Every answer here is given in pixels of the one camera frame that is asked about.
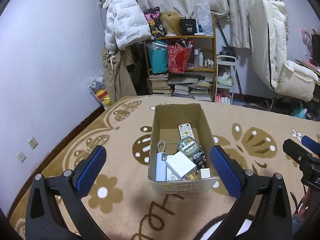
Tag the wooden bookshelf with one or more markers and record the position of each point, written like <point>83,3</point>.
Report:
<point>198,80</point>

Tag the beige hanging coat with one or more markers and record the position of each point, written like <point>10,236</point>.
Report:
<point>117,78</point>

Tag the teal bag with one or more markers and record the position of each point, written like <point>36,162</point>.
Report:
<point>158,56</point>

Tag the black key bunch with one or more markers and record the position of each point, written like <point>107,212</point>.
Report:
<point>199,159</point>

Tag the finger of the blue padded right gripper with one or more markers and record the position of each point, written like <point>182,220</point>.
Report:
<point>312,145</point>

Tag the red patterned bag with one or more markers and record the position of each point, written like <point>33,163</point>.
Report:
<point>178,56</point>

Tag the white wall socket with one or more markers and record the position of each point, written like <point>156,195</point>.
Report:
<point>21,157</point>
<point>33,142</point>

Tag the white rectangular charger block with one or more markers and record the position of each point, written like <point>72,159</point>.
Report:
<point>205,173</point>

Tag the white remote control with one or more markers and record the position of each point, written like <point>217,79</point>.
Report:
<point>185,130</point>

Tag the light blue power bank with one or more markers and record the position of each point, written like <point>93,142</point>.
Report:
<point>161,168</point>

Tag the small green white case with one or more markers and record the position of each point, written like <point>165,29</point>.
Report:
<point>188,146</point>

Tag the white puffer jacket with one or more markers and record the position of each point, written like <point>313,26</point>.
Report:
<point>125,25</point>

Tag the plush toy bag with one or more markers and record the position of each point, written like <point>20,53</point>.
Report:
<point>97,86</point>

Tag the brown cardboard box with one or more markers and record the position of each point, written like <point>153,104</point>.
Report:
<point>166,120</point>

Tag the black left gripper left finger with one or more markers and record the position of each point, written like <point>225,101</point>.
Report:
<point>44,219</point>

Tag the stack of books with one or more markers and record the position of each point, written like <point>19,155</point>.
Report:
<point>159,84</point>

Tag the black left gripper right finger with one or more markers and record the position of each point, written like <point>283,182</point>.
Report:
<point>273,219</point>

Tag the white folded mattress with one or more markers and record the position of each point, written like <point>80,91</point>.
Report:
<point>268,40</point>

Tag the black box with 40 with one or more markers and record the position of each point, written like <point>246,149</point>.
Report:
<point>188,26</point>

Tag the white square box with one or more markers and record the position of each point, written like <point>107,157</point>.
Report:
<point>188,166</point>

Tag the white metal cart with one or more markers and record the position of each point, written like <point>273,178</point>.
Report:
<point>225,79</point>

